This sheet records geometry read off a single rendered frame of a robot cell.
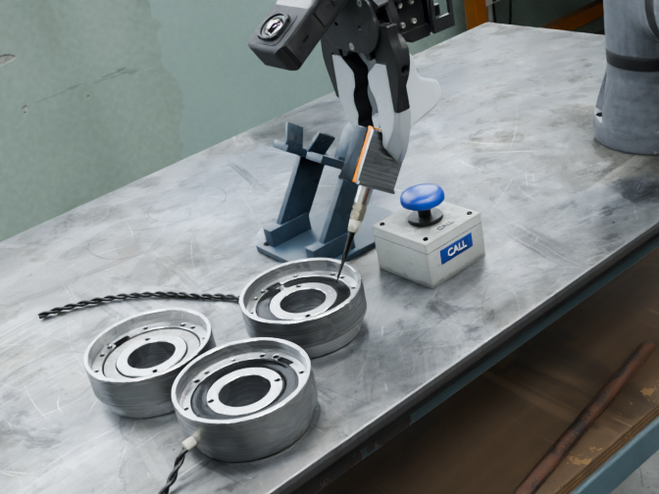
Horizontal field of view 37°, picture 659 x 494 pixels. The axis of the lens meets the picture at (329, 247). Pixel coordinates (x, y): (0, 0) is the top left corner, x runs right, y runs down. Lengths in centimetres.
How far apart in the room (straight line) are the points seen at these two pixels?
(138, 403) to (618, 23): 61
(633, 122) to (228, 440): 57
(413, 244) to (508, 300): 10
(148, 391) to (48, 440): 9
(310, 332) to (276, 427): 11
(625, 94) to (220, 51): 172
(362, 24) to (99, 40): 174
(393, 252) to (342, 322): 12
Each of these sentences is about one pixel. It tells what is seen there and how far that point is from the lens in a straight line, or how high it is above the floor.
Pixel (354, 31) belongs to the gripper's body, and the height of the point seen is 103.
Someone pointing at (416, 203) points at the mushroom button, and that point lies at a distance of 86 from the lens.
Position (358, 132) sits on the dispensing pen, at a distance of 82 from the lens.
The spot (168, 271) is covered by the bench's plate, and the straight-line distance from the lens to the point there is 100.
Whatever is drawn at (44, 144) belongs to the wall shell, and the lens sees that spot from 245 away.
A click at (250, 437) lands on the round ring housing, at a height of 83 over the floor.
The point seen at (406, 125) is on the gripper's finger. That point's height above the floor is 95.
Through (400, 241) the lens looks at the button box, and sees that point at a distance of 87.
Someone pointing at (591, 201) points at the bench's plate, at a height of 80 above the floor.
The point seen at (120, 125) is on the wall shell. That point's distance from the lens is 253.
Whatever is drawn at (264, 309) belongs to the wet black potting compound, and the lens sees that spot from 83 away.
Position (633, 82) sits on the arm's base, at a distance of 107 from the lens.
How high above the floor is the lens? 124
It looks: 27 degrees down
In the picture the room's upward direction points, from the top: 12 degrees counter-clockwise
